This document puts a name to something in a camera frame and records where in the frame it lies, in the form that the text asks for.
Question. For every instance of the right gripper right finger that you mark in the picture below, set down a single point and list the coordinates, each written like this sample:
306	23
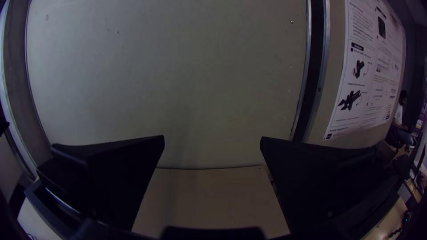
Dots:
320	183

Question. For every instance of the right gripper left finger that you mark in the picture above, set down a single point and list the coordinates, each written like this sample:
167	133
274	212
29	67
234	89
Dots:
110	180

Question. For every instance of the person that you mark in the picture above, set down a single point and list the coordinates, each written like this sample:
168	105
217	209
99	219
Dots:
399	116

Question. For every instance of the white printed wall poster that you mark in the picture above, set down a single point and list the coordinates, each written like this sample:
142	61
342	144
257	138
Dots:
367	66

